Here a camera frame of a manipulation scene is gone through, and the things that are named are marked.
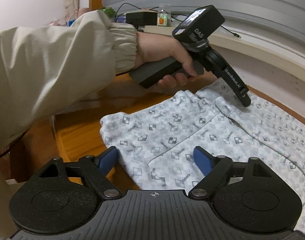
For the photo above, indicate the person's khaki clothing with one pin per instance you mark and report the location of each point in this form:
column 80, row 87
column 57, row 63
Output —
column 2, row 205

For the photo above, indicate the blurred clutter pile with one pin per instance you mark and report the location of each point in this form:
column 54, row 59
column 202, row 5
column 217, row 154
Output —
column 67, row 20

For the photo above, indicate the person's left forearm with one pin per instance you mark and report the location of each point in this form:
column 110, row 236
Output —
column 55, row 67

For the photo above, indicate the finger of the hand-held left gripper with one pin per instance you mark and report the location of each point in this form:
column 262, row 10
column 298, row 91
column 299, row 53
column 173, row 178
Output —
column 245, row 98

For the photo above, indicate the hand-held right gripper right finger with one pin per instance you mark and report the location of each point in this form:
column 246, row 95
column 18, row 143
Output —
column 203, row 161

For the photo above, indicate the small glass jar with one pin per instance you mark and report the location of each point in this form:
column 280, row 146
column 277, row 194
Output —
column 163, row 17

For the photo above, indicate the white checker print garment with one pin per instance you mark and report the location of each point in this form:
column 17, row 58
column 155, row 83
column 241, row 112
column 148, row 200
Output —
column 217, row 135

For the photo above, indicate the person's left hand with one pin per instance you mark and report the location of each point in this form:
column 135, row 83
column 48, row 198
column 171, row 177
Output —
column 162, row 47

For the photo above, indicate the black box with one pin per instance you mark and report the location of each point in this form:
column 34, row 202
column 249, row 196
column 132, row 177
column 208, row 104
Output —
column 141, row 18

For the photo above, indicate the green-topped clear container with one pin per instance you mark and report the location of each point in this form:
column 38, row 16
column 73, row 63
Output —
column 108, row 12

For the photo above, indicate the beige window sill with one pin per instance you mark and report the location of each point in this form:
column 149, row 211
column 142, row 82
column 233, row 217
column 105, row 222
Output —
column 255, row 47

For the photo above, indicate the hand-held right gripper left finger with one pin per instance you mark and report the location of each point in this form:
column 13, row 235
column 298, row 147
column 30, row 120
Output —
column 108, row 158

